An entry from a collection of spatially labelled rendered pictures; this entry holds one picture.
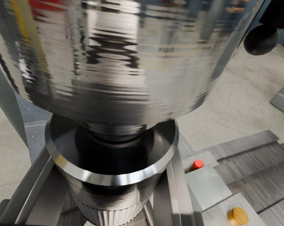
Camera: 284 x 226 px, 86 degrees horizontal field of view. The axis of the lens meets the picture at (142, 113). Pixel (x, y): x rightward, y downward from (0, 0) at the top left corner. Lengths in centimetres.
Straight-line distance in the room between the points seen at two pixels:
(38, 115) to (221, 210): 46
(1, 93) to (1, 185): 113
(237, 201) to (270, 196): 22
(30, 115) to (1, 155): 127
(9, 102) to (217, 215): 54
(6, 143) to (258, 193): 176
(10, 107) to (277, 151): 83
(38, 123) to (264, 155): 67
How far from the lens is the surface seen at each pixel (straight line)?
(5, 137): 186
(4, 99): 55
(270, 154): 65
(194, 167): 30
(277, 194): 59
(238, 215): 31
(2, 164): 169
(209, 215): 30
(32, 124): 50
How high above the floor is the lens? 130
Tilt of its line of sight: 44 degrees down
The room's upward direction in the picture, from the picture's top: 12 degrees clockwise
